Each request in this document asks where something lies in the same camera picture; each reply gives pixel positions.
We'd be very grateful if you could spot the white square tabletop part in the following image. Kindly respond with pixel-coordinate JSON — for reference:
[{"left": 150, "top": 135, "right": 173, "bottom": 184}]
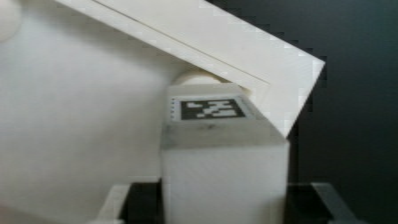
[{"left": 0, "top": 0, "right": 193, "bottom": 224}]

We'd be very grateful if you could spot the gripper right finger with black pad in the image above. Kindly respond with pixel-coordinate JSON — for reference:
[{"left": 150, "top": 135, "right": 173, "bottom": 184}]
[{"left": 287, "top": 182, "right": 370, "bottom": 224}]

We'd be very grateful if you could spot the white table leg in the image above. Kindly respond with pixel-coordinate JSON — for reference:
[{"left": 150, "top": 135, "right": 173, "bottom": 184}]
[{"left": 161, "top": 72, "right": 290, "bottom": 224}]

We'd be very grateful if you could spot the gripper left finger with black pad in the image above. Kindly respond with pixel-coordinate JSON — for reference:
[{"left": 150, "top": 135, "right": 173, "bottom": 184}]
[{"left": 86, "top": 181, "right": 164, "bottom": 224}]

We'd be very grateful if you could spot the white L-shaped obstacle fence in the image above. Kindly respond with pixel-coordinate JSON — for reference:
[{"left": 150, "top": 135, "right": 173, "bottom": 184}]
[{"left": 91, "top": 0, "right": 328, "bottom": 139}]

